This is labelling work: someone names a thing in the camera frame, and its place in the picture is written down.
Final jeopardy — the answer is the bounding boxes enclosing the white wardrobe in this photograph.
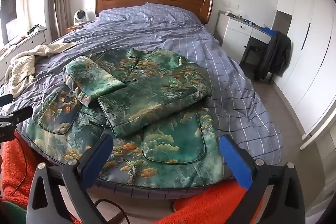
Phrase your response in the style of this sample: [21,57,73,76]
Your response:
[273,0,336,136]

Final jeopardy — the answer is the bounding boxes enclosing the blue checked pillow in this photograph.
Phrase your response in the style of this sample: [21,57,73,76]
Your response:
[99,2,203,25]

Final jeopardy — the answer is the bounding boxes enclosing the orange fleece cloth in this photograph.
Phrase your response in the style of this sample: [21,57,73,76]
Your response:
[0,130,265,224]

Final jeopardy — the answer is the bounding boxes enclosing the cream fleece blanket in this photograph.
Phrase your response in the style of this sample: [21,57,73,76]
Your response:
[5,42,76,97]

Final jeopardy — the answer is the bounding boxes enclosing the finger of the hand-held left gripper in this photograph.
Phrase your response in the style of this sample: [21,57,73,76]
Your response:
[0,94,13,107]
[0,106,33,128]

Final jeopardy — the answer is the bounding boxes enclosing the white windowsill cabinet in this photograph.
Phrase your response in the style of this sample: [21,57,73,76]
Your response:
[0,27,47,63]

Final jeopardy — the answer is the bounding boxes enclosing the dark jacket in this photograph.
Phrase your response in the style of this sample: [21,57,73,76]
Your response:
[253,31,292,82]

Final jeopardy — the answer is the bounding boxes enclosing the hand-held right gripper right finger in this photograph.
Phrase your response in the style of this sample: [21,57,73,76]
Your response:
[219,135,306,224]

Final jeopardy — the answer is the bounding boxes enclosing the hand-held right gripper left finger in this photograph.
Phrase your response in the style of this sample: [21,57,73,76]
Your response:
[26,133,126,224]

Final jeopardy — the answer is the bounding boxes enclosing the wooden nightstand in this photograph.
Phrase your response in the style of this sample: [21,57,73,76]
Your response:
[66,25,85,33]

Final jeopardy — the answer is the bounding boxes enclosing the white desk with drawers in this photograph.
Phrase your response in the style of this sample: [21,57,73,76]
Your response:
[215,10,279,57]

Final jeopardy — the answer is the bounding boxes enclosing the bed with blue sheet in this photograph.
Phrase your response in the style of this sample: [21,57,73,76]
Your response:
[0,2,284,199]

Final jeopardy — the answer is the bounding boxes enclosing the black cable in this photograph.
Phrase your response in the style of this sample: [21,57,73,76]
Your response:
[93,199,127,224]

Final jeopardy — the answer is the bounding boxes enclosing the window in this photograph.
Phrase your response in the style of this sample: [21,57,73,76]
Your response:
[0,0,30,44]

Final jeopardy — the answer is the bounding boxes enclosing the white desk fan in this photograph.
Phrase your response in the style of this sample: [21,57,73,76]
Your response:
[73,9,89,25]

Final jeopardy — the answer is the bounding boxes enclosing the green printed jacket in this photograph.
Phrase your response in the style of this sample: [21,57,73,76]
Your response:
[28,48,225,190]

